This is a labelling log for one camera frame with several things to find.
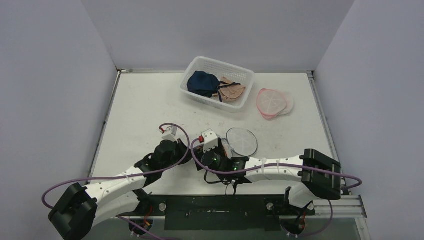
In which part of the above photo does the blue-trimmed mesh laundry bag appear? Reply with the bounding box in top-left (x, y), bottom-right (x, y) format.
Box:
top-left (221, 127), bottom-right (258, 159)

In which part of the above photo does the beige bra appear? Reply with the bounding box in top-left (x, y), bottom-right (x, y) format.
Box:
top-left (212, 77), bottom-right (246, 102)

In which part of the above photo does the navy blue bra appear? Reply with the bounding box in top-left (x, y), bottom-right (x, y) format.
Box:
top-left (186, 71), bottom-right (241, 102)

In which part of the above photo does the pink-trimmed mesh laundry bag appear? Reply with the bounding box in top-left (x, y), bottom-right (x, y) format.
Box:
top-left (256, 88), bottom-right (295, 120)

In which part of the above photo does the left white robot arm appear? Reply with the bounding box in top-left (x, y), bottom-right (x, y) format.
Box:
top-left (48, 139), bottom-right (190, 240)

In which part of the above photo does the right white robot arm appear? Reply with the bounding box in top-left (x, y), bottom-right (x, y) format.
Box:
top-left (191, 146), bottom-right (342, 215)

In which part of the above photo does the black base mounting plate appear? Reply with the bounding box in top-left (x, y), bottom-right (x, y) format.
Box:
top-left (124, 195), bottom-right (316, 232)

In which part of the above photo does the white perforated plastic basket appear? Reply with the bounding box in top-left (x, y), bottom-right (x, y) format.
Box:
top-left (179, 56), bottom-right (255, 113)

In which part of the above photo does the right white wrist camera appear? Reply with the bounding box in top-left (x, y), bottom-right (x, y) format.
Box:
top-left (199, 129), bottom-right (219, 153)

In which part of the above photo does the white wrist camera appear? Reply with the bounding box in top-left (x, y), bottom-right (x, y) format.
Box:
top-left (199, 129), bottom-right (219, 153)
top-left (161, 125), bottom-right (178, 142)

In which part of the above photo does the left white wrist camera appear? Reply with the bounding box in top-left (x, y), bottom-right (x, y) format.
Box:
top-left (161, 125), bottom-right (178, 142)

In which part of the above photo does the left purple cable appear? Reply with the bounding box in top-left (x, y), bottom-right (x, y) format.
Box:
top-left (41, 123), bottom-right (191, 210)

